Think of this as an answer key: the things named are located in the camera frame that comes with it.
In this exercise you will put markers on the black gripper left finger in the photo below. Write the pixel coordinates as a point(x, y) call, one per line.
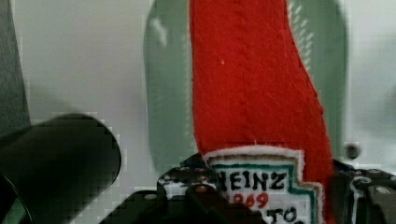
point(187, 194)

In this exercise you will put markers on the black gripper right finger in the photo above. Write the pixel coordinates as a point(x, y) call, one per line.
point(362, 196)

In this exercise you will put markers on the red plush ketchup bottle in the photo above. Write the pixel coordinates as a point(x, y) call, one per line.
point(257, 119)

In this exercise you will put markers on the green perforated strainer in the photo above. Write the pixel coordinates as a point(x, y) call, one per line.
point(320, 31)

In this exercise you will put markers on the black cylinder camera mount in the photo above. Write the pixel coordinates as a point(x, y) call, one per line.
point(51, 171)

